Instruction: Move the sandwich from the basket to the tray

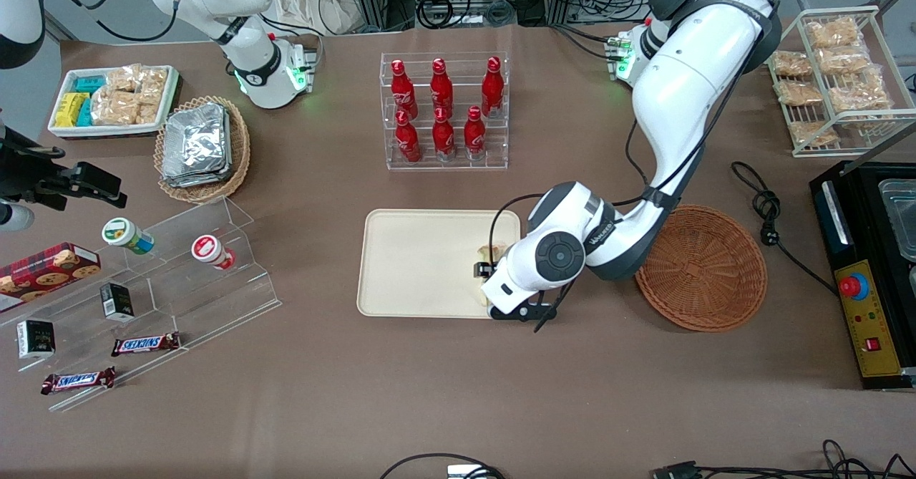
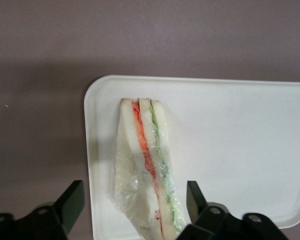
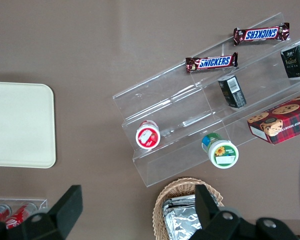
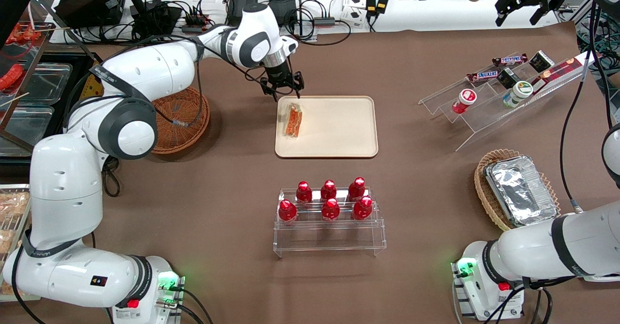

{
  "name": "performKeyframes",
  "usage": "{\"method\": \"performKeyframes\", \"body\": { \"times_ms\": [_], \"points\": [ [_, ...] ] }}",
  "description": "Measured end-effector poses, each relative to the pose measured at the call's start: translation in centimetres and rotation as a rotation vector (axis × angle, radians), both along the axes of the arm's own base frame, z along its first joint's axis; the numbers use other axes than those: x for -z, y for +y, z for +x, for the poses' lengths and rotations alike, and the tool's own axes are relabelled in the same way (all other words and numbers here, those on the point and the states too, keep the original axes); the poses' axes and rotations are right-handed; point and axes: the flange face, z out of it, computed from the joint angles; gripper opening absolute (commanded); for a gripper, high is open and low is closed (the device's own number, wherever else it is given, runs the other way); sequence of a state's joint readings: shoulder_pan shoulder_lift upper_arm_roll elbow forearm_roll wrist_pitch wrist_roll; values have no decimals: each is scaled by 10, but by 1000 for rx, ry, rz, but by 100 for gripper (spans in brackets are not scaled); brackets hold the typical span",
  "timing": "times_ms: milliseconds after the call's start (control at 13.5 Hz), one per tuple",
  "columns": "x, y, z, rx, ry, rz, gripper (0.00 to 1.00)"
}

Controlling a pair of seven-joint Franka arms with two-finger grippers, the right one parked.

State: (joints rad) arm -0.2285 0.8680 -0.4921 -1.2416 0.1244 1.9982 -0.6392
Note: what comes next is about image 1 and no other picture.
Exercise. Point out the stack of silver foil packs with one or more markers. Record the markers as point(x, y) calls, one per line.
point(197, 146)

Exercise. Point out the clear plastic container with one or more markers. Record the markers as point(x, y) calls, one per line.
point(900, 218)

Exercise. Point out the clear acrylic bottle rack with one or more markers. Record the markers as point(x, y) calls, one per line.
point(458, 164)

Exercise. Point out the yellow snack packet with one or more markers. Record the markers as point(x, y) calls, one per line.
point(70, 109)

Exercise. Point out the triangular sandwich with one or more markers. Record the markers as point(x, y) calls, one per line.
point(494, 253)

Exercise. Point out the green lid snack cup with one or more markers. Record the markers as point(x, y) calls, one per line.
point(127, 235)

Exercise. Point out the cream plastic tray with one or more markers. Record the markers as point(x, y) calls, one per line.
point(422, 264)

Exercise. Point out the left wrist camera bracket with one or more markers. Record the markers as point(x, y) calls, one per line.
point(522, 313)

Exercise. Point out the clear acrylic stepped shelf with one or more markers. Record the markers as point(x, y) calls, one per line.
point(207, 307)

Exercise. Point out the red lid snack cup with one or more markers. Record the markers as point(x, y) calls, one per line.
point(211, 251)

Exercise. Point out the small white device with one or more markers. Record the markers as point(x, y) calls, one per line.
point(465, 472)

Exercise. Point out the black machine with yellow panel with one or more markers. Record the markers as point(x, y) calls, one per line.
point(869, 343)

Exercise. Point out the red cola bottle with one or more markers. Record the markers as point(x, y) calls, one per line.
point(408, 141)
point(403, 92)
point(474, 135)
point(444, 137)
point(441, 86)
point(491, 86)

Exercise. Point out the Snickers chocolate bar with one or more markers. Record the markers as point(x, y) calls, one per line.
point(77, 381)
point(145, 344)

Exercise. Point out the teal snack packet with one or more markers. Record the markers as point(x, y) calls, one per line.
point(85, 112)
point(90, 84)

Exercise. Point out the bagged fried snack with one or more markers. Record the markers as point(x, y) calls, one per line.
point(859, 96)
point(798, 93)
point(793, 64)
point(843, 60)
point(812, 133)
point(834, 32)

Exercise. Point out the clear bag of rice crackers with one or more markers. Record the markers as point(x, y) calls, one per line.
point(114, 108)
point(148, 109)
point(154, 82)
point(123, 79)

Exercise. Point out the round brown wicker basket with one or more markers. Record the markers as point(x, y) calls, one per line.
point(708, 271)

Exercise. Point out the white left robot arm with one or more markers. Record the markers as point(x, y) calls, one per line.
point(687, 85)

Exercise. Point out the white rectangular snack tray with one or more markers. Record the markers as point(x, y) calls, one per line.
point(107, 131)

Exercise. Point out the small black carton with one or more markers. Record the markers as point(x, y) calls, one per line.
point(36, 339)
point(117, 302)

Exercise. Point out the red cookie box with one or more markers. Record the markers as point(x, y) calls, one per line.
point(46, 273)

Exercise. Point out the red emergency stop button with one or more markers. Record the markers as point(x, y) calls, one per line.
point(854, 287)

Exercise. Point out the oval light wicker basket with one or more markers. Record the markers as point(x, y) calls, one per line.
point(240, 157)

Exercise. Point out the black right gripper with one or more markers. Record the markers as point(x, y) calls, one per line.
point(28, 173)

